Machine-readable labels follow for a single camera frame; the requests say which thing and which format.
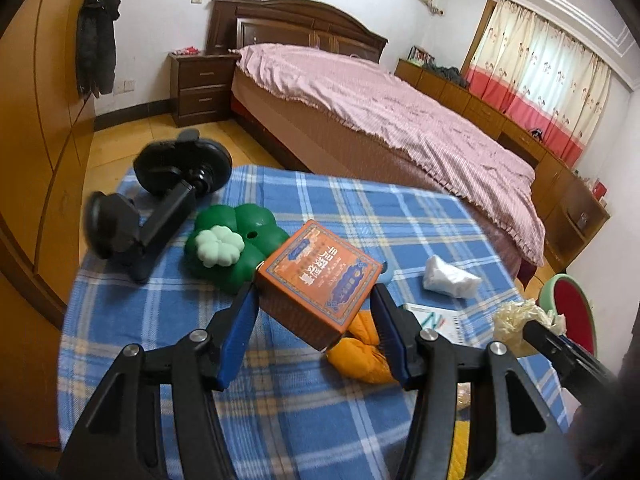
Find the dark wooden nightstand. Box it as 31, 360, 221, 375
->
167, 51, 241, 128

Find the blue plaid tablecloth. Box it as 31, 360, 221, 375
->
57, 162, 571, 480

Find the green clover toy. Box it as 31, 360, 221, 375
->
184, 203, 291, 296

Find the cream and pink curtain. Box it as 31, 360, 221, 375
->
462, 0, 613, 168

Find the orange patterned box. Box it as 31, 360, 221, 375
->
255, 219, 383, 351

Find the black suction mount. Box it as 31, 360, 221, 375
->
84, 129, 233, 283

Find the brown bed base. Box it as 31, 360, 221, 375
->
230, 67, 541, 281

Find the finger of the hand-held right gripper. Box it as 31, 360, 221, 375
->
522, 320, 617, 397

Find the cream paper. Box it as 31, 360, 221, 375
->
492, 299, 566, 356

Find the black hanging jacket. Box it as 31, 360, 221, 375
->
75, 0, 122, 98

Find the orange plastic bag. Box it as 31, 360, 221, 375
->
326, 310, 401, 386

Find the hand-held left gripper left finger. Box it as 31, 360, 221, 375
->
57, 280, 261, 480

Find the long wooden cabinet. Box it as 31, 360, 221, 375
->
395, 58, 611, 273

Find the wooden wardrobe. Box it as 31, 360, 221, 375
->
0, 0, 116, 331

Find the dark wooden headboard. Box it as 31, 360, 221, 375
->
207, 0, 390, 63

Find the crumpled white tissue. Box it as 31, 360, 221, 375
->
422, 255, 483, 300

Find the bed with pink cover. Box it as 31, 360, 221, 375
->
235, 42, 548, 267

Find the white notebook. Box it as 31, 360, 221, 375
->
402, 302, 476, 346

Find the red basin with green rim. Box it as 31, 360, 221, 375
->
539, 272, 598, 358

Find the yellow cloth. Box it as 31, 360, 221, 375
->
447, 412, 473, 480

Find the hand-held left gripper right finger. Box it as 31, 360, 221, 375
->
370, 282, 583, 480

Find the dark clothes pile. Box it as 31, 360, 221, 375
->
422, 62, 471, 88

